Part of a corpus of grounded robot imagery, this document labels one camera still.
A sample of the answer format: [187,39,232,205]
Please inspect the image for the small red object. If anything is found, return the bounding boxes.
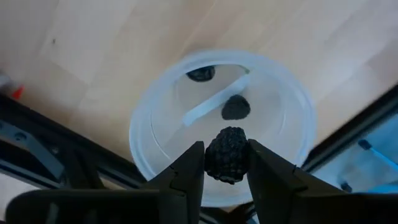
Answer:
[11,84,25,100]

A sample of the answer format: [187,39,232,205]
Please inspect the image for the dark blackberry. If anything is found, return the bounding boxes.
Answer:
[204,126,251,185]
[185,65,216,83]
[221,94,252,121]

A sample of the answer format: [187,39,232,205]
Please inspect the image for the clear round plastic container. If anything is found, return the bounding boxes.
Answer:
[128,49,318,208]

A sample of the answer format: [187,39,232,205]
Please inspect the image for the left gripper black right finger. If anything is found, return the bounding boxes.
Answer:
[248,139,398,224]

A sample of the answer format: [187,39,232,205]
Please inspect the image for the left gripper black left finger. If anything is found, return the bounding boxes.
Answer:
[5,141,206,224]

